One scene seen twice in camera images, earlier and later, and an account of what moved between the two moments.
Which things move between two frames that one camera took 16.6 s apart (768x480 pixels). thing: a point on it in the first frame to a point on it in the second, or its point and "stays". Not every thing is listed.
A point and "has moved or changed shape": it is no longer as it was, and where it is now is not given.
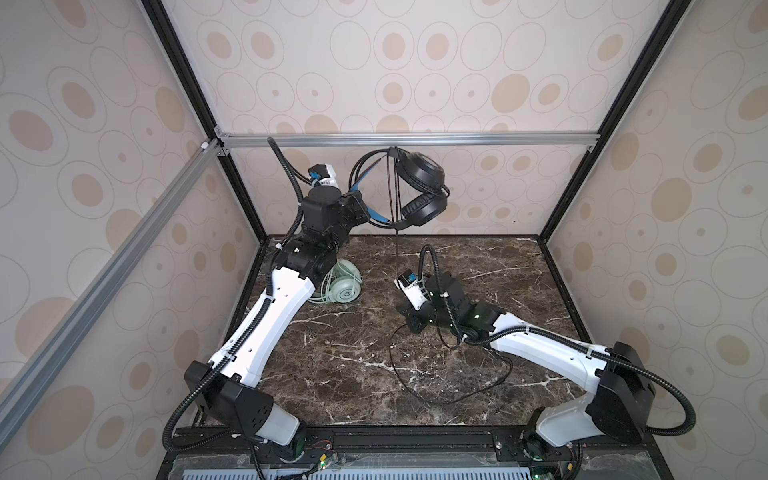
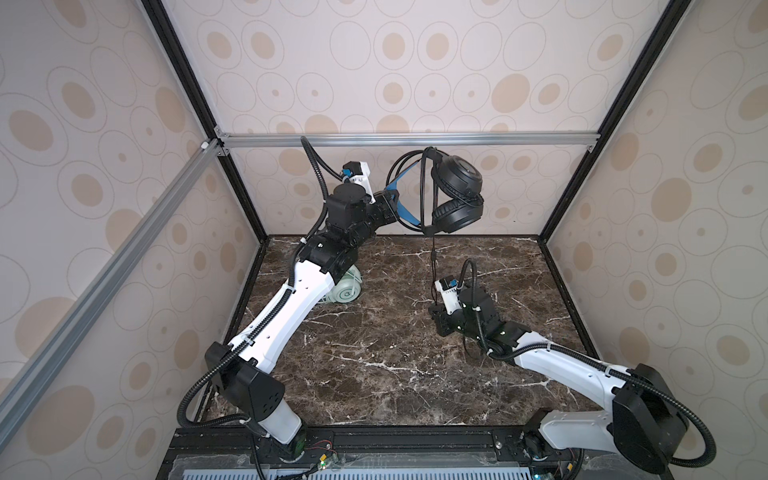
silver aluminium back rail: [414, 140] stays
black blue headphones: [422, 181] has moved or changed shape
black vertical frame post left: [215, 137] stays
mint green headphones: [342, 283] stays
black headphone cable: [402, 329] to [476, 285]
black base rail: [406, 453] stays
